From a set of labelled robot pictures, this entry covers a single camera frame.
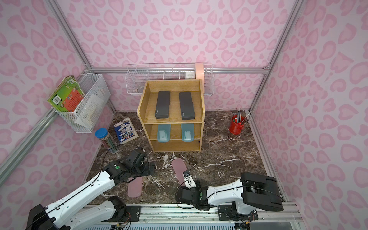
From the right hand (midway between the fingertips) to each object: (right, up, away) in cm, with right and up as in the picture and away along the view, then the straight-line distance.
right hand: (185, 188), depth 82 cm
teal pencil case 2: (+1, +33, +2) cm, 33 cm away
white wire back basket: (-32, +70, +11) cm, 77 cm away
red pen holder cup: (+35, +36, +18) cm, 54 cm away
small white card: (+3, +68, +10) cm, 69 cm away
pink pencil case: (-29, +1, 0) cm, 29 cm away
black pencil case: (-13, +46, -4) cm, 48 cm away
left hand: (-20, +13, -2) cm, 24 cm away
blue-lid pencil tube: (-47, +31, 0) cm, 57 cm away
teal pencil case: (-13, +32, +2) cm, 34 cm away
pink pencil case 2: (-4, +10, +6) cm, 12 cm away
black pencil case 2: (+1, +46, -4) cm, 47 cm away
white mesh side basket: (-56, +54, +6) cm, 78 cm away
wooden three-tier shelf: (-7, +43, -6) cm, 44 cm away
